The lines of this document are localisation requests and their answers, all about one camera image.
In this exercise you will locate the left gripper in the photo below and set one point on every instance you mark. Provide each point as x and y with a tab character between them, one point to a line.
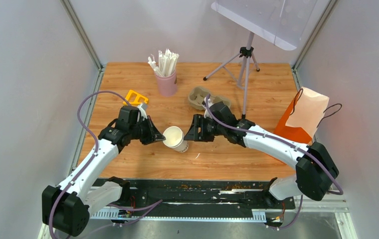
154	135

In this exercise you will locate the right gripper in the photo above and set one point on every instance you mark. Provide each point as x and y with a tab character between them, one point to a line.
196	122

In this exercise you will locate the white paper cup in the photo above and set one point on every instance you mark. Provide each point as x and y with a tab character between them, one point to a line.
175	139

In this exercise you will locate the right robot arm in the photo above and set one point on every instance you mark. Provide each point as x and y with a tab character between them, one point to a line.
315	170

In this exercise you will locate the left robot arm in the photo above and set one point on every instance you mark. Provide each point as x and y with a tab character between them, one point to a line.
69	206

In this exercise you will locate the pulp cup carrier tray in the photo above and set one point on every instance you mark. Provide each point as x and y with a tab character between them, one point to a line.
198	94

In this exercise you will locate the yellow triangular plastic piece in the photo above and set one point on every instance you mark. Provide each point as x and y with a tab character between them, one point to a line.
134	98

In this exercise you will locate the pink straw holder cup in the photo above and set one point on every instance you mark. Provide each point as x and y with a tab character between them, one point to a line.
167	86

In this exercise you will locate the wrapped straws bundle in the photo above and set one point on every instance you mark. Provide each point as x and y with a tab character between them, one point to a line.
165	65

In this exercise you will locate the grey tripod stand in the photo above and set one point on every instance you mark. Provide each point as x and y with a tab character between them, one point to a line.
247	55

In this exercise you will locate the orange paper bag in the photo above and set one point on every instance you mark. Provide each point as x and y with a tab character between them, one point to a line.
302	117

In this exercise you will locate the white board on tripod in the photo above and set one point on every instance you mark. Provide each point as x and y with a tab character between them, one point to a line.
280	22

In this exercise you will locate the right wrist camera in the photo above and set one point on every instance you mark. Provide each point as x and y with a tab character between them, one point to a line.
207	113

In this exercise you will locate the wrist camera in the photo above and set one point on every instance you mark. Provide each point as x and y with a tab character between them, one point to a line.
142	108
207	113

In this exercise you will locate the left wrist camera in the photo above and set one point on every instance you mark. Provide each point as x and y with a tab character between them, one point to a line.
142	108

